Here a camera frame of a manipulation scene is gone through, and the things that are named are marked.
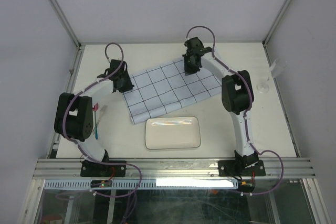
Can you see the white rectangular plate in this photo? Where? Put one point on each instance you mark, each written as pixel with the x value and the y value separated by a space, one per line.
pixel 172 133

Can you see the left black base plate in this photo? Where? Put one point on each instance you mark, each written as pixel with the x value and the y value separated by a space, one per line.
pixel 115 168

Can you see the right aluminium frame post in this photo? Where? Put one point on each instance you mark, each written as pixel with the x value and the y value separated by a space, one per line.
pixel 276 22

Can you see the white slotted cable duct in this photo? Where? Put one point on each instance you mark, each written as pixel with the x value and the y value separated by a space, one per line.
pixel 145 184

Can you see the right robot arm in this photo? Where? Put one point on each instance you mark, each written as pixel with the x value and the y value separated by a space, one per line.
pixel 237 96

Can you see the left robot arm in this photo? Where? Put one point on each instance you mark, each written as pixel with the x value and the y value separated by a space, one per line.
pixel 74 118

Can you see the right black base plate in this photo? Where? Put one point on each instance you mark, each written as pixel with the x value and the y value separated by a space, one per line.
pixel 234 168

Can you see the blue checkered cloth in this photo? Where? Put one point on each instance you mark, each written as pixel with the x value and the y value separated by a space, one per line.
pixel 166 88

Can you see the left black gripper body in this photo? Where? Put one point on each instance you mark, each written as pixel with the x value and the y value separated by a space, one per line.
pixel 127 84

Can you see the left aluminium frame post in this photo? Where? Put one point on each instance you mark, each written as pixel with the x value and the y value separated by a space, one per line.
pixel 65 23

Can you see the aluminium frame post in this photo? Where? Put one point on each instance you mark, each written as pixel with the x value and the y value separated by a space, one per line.
pixel 65 23
pixel 276 22

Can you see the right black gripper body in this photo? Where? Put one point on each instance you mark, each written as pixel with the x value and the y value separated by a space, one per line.
pixel 189 67

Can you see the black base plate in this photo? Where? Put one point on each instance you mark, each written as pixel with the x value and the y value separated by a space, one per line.
pixel 115 168
pixel 234 168

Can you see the spoon with blue handle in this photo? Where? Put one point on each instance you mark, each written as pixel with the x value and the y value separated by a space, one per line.
pixel 95 131

